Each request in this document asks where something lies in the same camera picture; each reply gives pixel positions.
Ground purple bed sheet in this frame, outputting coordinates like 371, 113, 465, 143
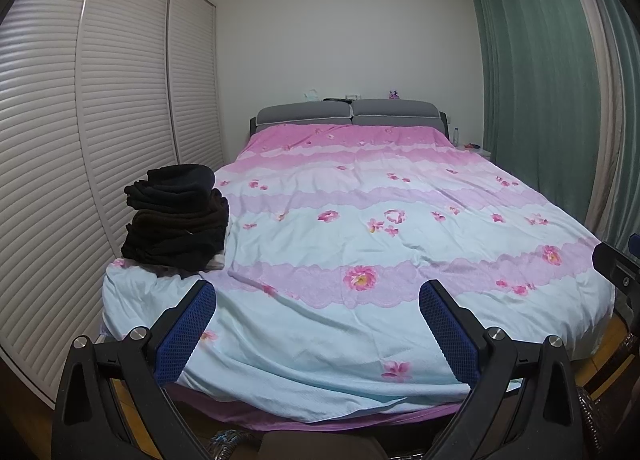
165, 384, 468, 437

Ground pink floral blanket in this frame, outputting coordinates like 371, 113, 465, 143
102, 124, 616, 425

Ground grey bed headboard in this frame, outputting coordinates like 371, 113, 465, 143
248, 111, 449, 143

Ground black pants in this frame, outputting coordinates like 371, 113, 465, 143
145, 165, 217, 201

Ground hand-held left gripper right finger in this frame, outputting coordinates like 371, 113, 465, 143
419, 280, 586, 460

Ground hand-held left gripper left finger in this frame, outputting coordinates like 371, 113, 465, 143
51, 280, 217, 460

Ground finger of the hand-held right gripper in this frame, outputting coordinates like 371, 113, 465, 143
592, 241, 640, 293

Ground white nightstand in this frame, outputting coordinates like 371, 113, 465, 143
452, 142, 495, 161

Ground pale beige curtain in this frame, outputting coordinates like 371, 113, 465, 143
552, 0, 628, 235

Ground grey headboard cushion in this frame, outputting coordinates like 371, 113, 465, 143
256, 102, 354, 127
351, 99, 446, 129

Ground white louvered wardrobe door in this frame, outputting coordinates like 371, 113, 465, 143
75, 0, 175, 261
167, 0, 226, 171
0, 0, 108, 408

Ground green curtain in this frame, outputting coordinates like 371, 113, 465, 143
467, 0, 640, 241

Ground stack of folded dark clothes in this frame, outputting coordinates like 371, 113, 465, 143
120, 180, 230, 277

